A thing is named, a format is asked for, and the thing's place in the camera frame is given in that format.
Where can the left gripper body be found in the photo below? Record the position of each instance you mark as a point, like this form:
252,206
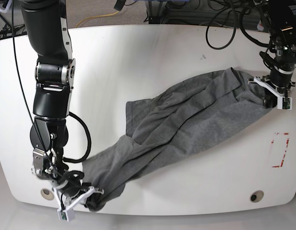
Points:
278,82

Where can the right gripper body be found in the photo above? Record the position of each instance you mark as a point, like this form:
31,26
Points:
66,194

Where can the grey T-shirt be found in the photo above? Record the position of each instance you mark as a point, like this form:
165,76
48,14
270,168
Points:
188,118

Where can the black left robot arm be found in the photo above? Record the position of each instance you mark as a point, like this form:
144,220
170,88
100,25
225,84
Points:
278,18

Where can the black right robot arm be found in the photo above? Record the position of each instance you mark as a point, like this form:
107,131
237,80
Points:
46,25

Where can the red tape rectangle marking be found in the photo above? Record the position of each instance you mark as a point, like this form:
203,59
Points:
278,150

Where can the black tripod on floor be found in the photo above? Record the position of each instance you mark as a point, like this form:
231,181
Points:
6,29

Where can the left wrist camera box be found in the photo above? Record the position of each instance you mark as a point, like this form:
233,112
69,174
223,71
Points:
284,103

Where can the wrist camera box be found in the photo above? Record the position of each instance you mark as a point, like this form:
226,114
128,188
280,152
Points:
67,214
284,103

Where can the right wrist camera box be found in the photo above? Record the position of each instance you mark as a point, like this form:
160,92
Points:
67,214

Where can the left table cable grommet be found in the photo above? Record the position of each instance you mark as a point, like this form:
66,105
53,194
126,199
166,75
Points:
47,194

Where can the table cable grommet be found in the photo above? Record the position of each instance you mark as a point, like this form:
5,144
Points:
257,196
47,194

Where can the right table cable grommet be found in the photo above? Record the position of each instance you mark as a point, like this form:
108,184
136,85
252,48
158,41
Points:
257,196

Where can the black metal frame base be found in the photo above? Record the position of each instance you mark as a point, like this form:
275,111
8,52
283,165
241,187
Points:
189,12

